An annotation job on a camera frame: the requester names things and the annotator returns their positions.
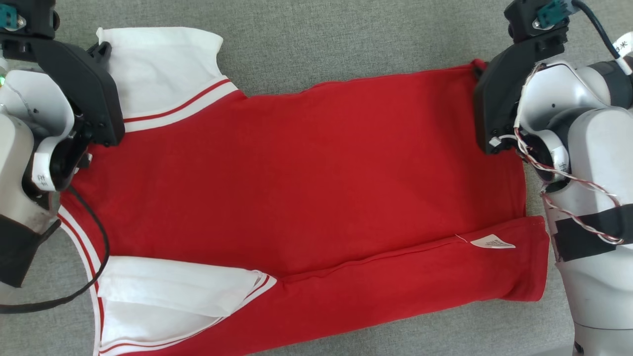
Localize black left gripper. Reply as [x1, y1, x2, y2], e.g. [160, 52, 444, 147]
[30, 39, 125, 147]

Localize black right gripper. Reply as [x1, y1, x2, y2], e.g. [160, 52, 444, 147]
[473, 30, 568, 155]

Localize red jersey with white trim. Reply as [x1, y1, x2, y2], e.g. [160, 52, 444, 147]
[58, 26, 550, 356]

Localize red white twisted wires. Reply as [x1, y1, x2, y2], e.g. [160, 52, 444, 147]
[513, 63, 626, 246]

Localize white cable label tag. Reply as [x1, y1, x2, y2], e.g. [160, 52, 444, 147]
[612, 32, 633, 75]

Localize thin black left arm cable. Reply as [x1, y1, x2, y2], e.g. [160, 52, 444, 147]
[0, 185, 110, 314]

